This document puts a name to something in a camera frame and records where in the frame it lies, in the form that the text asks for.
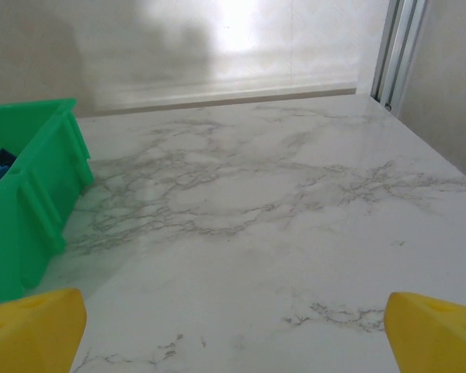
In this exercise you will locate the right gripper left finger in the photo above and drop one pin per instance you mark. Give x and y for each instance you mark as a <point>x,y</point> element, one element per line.
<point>31,334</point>

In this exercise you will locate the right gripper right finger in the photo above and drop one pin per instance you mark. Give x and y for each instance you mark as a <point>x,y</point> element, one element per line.
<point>439,338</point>

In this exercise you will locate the green plastic bin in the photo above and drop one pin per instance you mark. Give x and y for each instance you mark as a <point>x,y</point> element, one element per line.
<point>35,194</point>

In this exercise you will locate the aluminium frame post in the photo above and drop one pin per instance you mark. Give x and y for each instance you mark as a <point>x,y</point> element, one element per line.
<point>396,58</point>

